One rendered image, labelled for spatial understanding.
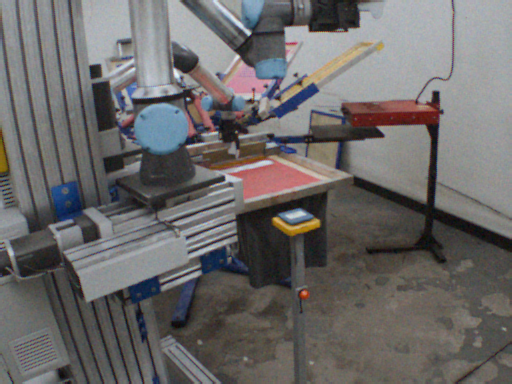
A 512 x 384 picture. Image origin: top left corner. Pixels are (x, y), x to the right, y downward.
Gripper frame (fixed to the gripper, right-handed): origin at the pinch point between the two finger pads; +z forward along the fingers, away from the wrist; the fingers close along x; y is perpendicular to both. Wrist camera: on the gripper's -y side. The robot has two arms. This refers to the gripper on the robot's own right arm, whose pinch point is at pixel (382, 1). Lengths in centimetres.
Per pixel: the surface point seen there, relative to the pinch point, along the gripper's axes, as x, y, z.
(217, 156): -121, 49, -31
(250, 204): -63, 62, -27
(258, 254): -79, 88, -23
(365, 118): -153, 40, 68
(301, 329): -54, 115, -13
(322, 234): -86, 87, 10
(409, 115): -145, 40, 96
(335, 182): -73, 60, 13
